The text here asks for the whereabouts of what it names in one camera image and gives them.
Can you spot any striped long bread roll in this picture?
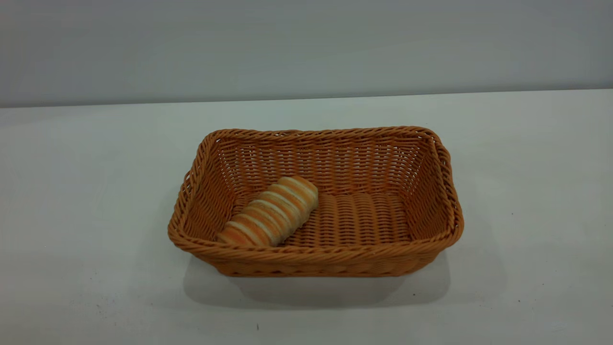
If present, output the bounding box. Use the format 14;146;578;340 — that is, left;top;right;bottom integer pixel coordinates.
216;175;319;248

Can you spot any orange woven wicker basket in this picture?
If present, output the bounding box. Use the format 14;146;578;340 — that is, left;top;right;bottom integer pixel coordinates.
167;126;465;278

